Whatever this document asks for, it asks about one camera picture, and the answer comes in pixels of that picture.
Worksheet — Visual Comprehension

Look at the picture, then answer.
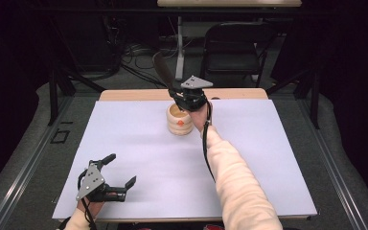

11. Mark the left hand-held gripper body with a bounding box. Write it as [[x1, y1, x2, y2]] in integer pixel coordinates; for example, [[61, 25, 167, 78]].
[[75, 159, 127, 203]]

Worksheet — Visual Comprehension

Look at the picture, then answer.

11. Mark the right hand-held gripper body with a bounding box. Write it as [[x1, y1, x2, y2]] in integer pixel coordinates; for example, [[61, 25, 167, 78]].
[[172, 75, 215, 113]]

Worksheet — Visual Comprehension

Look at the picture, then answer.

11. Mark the cream ribbed cup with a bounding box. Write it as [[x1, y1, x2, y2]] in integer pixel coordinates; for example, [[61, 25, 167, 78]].
[[166, 103, 195, 136]]

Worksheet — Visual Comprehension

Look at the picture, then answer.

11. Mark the person's left hand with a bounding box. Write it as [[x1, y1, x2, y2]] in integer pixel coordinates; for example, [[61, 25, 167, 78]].
[[77, 191, 118, 219]]

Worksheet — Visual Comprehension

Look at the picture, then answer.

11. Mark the person's right hand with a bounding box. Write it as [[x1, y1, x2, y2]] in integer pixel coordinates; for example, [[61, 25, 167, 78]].
[[189, 101, 215, 134]]

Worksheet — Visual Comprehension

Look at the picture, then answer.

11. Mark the white table mat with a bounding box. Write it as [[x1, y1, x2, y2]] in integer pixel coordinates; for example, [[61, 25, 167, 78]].
[[51, 98, 318, 221]]

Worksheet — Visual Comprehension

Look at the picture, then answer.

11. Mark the wooden table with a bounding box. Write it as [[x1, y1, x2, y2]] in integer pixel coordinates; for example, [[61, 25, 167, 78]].
[[51, 87, 318, 224]]

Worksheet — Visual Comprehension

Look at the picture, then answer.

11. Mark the white desk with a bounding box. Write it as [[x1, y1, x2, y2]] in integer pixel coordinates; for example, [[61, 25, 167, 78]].
[[156, 0, 303, 82]]

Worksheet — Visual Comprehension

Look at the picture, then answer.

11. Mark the black folding chair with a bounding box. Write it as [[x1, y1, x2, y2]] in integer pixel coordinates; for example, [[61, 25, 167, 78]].
[[198, 21, 278, 89]]

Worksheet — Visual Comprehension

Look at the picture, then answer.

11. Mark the person's dark red-printed clothing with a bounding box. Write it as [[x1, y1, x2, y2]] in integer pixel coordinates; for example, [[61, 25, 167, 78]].
[[117, 220, 228, 230]]

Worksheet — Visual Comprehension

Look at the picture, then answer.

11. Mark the black metal stand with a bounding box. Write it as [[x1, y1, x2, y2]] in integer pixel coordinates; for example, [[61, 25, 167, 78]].
[[265, 61, 321, 130], [44, 18, 107, 127]]

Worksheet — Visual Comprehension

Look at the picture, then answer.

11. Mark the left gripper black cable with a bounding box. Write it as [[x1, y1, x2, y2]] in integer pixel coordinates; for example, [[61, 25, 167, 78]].
[[76, 170, 98, 230]]

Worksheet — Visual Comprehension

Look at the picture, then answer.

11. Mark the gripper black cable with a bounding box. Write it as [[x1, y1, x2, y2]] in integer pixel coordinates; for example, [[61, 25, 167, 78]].
[[202, 98, 217, 184], [76, 170, 98, 230]]

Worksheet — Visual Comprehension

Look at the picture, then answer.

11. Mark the tangle of floor cables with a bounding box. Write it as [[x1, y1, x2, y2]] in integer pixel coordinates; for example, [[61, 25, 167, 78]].
[[118, 41, 175, 90]]

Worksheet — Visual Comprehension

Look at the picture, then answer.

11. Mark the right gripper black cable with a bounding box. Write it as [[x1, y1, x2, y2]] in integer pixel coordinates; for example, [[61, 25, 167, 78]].
[[202, 98, 217, 184]]

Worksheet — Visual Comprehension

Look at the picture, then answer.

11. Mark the aluminium floor rail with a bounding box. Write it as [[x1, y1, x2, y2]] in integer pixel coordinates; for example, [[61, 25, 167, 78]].
[[0, 95, 76, 230], [295, 95, 368, 230]]

